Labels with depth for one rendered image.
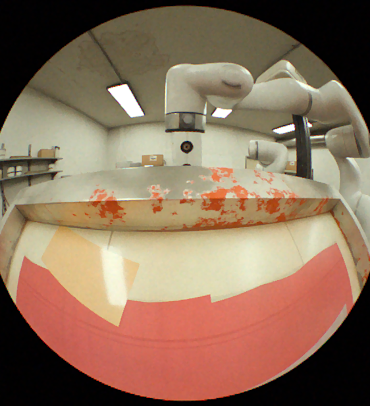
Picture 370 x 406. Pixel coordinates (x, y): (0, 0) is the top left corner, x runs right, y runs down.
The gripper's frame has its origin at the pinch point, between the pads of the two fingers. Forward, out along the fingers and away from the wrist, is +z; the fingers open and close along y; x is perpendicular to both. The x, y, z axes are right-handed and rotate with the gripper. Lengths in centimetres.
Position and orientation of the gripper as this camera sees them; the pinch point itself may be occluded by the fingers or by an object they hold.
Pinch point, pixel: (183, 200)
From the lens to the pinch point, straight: 28.6
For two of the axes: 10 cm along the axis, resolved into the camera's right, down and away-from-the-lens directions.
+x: -10.0, 0.2, -0.8
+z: -0.2, 8.6, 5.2
